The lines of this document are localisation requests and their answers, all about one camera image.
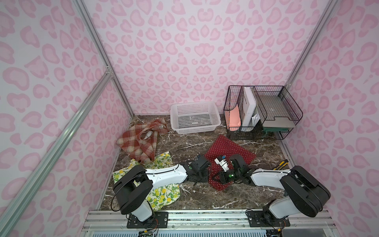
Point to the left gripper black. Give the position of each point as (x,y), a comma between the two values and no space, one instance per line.
(206,174)

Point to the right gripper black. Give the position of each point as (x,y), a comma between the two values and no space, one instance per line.
(224,175)

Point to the red polka dot skirt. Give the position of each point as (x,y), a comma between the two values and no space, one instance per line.
(224,147)

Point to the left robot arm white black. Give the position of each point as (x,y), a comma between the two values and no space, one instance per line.
(133,188)

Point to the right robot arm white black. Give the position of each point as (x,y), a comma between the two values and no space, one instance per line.
(304,193)

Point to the yellow black utility knife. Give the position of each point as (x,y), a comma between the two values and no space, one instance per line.
(282,165)

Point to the lemon print skirt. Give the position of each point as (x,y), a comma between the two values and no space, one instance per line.
(159,197)

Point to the green book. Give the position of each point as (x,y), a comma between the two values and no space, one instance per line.
(275,129)

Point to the pink folder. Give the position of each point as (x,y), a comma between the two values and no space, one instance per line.
(233,120)

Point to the white plastic basket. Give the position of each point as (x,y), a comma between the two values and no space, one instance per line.
(194,117)

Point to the white envelope papers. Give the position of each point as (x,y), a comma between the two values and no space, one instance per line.
(255,119)

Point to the red plaid skirt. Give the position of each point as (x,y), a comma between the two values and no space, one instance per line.
(140,140)

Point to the grey laptop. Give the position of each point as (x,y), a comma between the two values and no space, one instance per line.
(276,112)

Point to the white binder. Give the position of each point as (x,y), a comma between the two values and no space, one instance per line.
(248,106)

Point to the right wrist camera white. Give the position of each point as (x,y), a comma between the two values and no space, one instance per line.
(222,162)

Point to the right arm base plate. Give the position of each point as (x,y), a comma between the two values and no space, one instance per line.
(260,218)

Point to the black wire desk organizer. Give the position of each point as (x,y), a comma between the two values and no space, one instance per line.
(234,97)

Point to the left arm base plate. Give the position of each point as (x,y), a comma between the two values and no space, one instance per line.
(157,220)

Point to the aluminium front rail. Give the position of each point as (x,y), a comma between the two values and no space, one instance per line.
(207,223)

